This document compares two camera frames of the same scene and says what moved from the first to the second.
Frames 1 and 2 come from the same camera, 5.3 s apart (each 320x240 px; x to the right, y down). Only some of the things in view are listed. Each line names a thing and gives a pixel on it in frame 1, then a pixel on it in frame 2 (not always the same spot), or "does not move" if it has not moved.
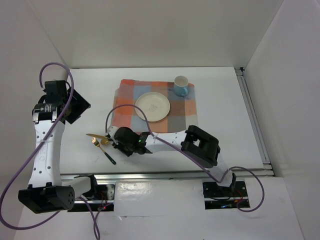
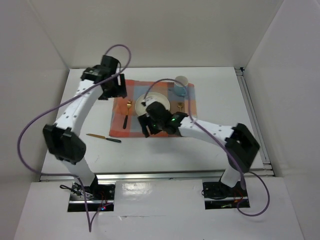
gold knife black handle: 96,135 does not move
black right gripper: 127,153 → 145,120
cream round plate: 155,105 does not move
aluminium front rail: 187,176 does not move
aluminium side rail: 257,127 does not move
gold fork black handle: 96,143 → 129,104
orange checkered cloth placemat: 182,111 does not move
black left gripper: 81,104 → 119,91
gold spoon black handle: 105,141 → 180,106
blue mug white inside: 181,84 does not move
